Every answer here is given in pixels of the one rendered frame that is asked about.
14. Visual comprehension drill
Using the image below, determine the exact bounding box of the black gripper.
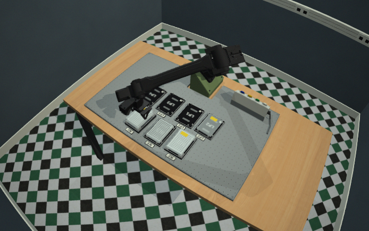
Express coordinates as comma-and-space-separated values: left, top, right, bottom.
131, 98, 152, 120

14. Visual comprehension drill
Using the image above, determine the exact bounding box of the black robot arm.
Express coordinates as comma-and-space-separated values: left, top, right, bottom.
115, 44, 245, 116

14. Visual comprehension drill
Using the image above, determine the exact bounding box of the grey button panel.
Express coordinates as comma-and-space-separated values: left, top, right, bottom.
230, 90, 271, 134

